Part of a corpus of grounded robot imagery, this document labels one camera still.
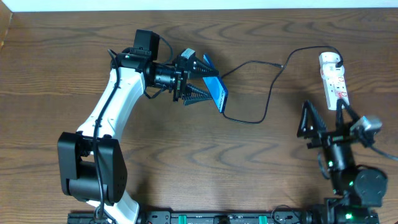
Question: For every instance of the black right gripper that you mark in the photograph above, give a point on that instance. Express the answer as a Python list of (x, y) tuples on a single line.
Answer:
[(330, 137)]

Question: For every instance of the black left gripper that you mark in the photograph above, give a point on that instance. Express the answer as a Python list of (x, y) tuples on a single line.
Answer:
[(179, 79)]

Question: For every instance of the blue screen Galaxy smartphone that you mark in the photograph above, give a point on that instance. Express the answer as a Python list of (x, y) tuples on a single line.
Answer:
[(218, 91)]

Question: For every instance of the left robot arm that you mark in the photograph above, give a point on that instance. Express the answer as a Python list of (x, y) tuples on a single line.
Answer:
[(92, 167)]

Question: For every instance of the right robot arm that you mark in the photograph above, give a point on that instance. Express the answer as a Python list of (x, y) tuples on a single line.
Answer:
[(358, 188)]

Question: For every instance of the white charger adapter plug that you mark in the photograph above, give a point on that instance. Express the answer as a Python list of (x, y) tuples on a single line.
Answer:
[(335, 59)]

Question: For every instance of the white power strip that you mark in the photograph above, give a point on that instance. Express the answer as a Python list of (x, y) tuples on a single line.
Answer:
[(334, 84)]

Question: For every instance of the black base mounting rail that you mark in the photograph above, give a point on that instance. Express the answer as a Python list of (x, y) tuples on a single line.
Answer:
[(164, 217)]

